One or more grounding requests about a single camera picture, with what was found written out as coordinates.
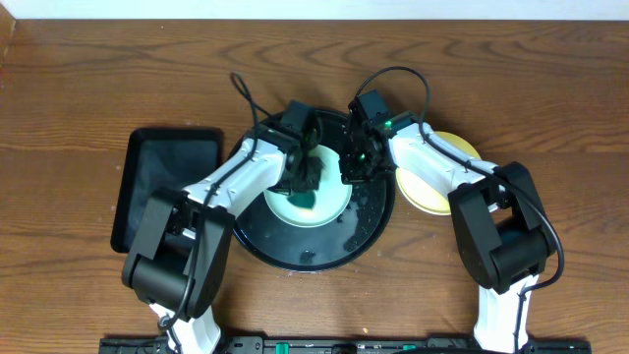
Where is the black rectangular water tray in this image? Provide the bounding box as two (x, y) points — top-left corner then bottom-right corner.
(110, 127), (223, 253)

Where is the yellow plate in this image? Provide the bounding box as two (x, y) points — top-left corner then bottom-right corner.
(396, 132), (481, 216)

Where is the green yellow sponge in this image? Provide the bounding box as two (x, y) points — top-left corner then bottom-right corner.
(286, 191), (315, 209)

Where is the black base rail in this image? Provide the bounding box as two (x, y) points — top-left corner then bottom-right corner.
(98, 336), (592, 354)

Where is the pale green plate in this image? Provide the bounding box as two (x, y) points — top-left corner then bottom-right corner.
(263, 145), (352, 228)

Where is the round black tray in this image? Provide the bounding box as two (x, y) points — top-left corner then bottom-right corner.
(234, 109), (395, 272)

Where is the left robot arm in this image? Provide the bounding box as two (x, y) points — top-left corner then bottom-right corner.
(122, 101), (323, 353)

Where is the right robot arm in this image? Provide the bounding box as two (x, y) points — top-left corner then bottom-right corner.
(340, 90), (565, 353)

